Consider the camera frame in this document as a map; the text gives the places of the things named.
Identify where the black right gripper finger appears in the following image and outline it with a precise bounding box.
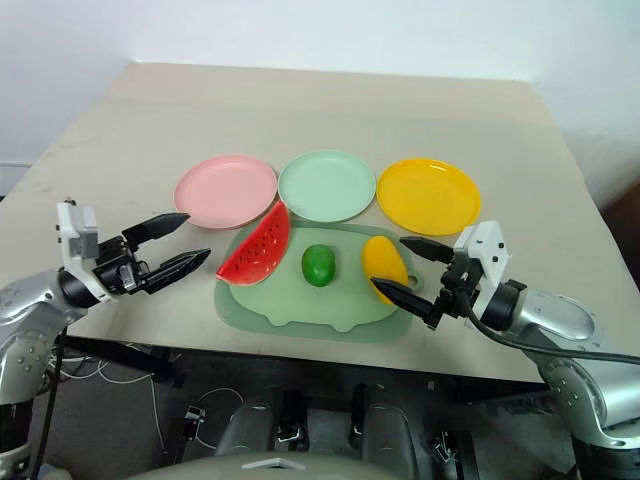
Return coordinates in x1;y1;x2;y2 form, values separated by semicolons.
398;236;456;265
370;276;439;326

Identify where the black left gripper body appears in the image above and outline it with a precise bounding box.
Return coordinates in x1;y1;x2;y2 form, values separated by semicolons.
92;234;154;296

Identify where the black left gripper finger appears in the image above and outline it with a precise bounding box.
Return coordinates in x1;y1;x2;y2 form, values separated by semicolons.
121;212;192;250
144;248;213;294

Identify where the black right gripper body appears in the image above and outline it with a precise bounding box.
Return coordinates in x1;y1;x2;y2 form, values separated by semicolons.
427;257;485;332

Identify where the yellow round plate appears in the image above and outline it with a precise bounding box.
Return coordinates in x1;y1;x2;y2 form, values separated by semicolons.
376;157;483;238

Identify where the pink round plate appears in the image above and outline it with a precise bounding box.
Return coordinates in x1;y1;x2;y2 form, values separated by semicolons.
173;153;279;231

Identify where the light green round plate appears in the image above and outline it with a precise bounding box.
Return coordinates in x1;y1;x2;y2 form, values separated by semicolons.
277;149;377;224

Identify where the yellow mango toy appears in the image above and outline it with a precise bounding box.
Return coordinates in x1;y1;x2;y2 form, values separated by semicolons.
360;235;408;306

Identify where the green silicone placemat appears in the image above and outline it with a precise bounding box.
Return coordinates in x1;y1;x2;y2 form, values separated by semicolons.
213;222;424;345

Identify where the red watermelon slice toy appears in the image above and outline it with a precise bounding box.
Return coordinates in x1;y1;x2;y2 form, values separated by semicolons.
215;200;291;287

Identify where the green mango toy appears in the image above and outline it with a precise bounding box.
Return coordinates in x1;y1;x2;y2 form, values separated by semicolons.
300;243;337;289

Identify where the grey robot right leg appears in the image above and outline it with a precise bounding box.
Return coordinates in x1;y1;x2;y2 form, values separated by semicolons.
352;383;436;480

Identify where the grey robot leg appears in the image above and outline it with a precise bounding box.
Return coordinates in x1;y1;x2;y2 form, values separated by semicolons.
352;383;436;480
214;387;286;457

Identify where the grey robot left leg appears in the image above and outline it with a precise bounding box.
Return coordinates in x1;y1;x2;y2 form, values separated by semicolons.
214;387;286;457

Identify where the grey robot torso top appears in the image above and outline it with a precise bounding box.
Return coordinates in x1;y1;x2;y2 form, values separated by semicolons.
127;452;431;480

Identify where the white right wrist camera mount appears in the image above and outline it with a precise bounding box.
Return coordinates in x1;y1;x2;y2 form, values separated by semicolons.
452;219;515;321

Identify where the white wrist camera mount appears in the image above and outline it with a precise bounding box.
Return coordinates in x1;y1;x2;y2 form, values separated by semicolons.
452;219;515;321
55;199;114;303

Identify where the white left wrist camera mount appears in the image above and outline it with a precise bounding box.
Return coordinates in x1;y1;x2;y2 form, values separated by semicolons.
55;199;114;303

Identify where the black table frame bar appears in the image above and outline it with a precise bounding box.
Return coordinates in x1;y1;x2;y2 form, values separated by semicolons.
59;333;189;391

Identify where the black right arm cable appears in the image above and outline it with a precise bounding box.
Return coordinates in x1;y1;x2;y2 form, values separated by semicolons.
462;292;640;365

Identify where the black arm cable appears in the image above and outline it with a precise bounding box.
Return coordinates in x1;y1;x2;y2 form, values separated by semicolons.
29;329;69;480
462;292;640;365

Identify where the white floor cable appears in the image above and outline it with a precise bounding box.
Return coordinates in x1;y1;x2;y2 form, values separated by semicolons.
54;349;251;456

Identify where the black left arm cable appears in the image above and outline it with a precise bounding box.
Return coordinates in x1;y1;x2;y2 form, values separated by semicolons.
29;329;69;480

